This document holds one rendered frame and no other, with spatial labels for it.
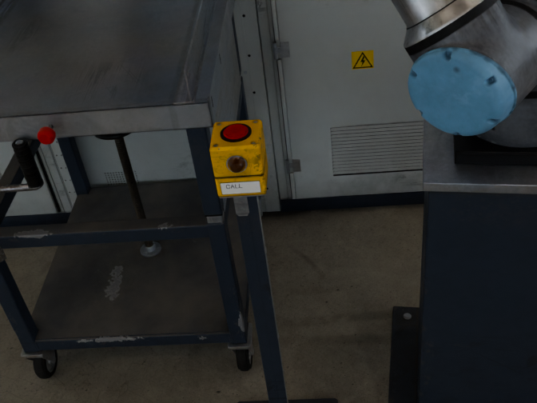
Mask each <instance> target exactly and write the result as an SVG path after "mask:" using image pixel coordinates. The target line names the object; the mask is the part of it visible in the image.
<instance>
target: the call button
mask: <svg viewBox="0 0 537 403"><path fill-rule="evenodd" d="M248 131H249V130H248V128H247V127H246V126H243V125H241V124H234V125H231V126H228V127H227V128H226V129H225V130H224V132H223V135H224V136H225V137H226V138H228V139H239V138H242V137H244V136H245V135H246V134H247V133H248Z"/></svg>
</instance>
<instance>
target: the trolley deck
mask: <svg viewBox="0 0 537 403"><path fill-rule="evenodd" d="M199 1H200V0H15V1H14V2H13V4H12V5H11V6H10V8H9V9H8V11H7V12H6V13H5V14H4V16H3V17H2V19H1V20H0V142H13V141H14V140H16V139H19V138H25V139H26V140H38V131H39V130H40V129H41V128H42V127H45V126H47V127H48V126H49V125H53V126H54V128H53V130H54V131H55V133H56V138H72V137H84V136H95V135H107V134H129V133H140V132H153V131H164V130H187V129H198V128H209V127H213V125H214V122H215V117H216V112H217V103H218V98H219V93H220V88H221V79H222V74H223V69H224V64H225V55H226V50H227V45H228V40H229V31H230V26H231V21H232V16H233V7H234V2H235V0H217V2H216V6H215V10H214V14H213V20H212V25H211V28H210V32H209V39H208V43H207V47H206V51H205V58H204V61H203V66H202V69H201V76H200V80H199V84H198V88H197V95H196V98H195V102H194V103H186V104H176V105H174V104H173V100H174V97H175V93H176V90H177V85H178V82H179V78H180V75H181V69H182V66H183V63H184V60H185V54H186V50H187V47H188V44H189V39H190V35H191V32H192V28H193V24H194V20H195V17H196V13H197V8H198V5H199Z"/></svg>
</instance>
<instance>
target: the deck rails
mask: <svg viewBox="0 0 537 403"><path fill-rule="evenodd" d="M14 1H15V0H0V20H1V19H2V17H3V16H4V14H5V13H6V12H7V11H8V9H9V8H10V6H11V5H12V4H13V2H14ZM216 2H217V0H200V1H199V5H198V8H197V13H196V17H195V20H194V24H193V28H192V32H191V35H190V39H189V44H188V47H187V50H186V54H185V60H184V63H183V66H182V69H181V75H180V78H179V82H178V85H177V90H176V93H175V97H174V100H173V104H174V105H176V104H186V103H194V102H195V98H196V95H197V88H198V84H199V80H200V76H201V69H202V66H203V61H204V58H205V51H206V47H207V43H208V39H209V32H210V28H211V25H212V20H213V14H214V10H215V6H216Z"/></svg>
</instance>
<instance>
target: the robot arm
mask: <svg viewBox="0 0 537 403"><path fill-rule="evenodd" d="M391 1H392V3H393V5H394V6H395V8H396V9H397V11H398V13H399V14H400V16H401V18H402V19H403V20H404V23H405V24H406V26H407V32H406V36H405V39H404V48H405V50H406V51H407V52H408V55H409V57H410V58H411V60H412V61H413V62H414V64H413V65H412V68H411V71H410V74H409V76H408V92H409V95H410V98H411V100H412V103H413V105H414V107H415V108H416V109H417V110H419V111H420V112H421V116H422V117H423V118H424V119H425V120H426V121H427V122H429V123H430V124H431V125H433V126H434V127H435V128H437V129H439V130H442V131H444V132H446V133H449V134H454V135H462V136H474V135H475V136H477V137H479V138H481V139H483V140H485V141H487V142H490V143H493V144H496V145H500V146H507V147H514V148H532V147H537V0H391Z"/></svg>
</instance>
